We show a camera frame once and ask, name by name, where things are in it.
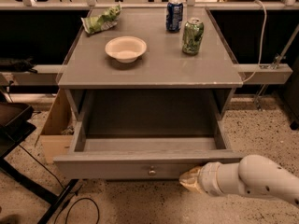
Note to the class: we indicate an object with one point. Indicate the grey top drawer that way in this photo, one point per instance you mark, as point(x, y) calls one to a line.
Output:
point(116, 146)

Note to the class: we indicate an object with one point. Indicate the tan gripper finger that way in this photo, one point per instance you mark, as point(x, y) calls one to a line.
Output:
point(189, 180)

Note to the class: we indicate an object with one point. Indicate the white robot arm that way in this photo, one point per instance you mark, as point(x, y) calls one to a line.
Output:
point(254, 176)

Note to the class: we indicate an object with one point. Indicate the green chip bag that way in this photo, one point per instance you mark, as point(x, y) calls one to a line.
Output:
point(108, 19)

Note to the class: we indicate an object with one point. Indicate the cardboard box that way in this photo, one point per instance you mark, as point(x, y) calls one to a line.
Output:
point(52, 138)

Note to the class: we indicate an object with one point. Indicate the black cloth item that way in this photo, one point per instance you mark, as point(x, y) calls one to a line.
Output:
point(17, 65)

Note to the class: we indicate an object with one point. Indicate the white paper bowl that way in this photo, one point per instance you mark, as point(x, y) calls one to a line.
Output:
point(125, 49)

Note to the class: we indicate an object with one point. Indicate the black stand frame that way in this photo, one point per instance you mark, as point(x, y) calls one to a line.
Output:
point(14, 129)

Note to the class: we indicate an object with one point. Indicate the grey drawer cabinet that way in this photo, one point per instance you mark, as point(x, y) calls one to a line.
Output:
point(164, 65)

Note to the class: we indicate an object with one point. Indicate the blue soda can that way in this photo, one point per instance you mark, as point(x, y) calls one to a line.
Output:
point(174, 15)

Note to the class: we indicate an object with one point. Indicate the green soda can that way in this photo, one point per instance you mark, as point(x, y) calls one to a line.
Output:
point(192, 36)

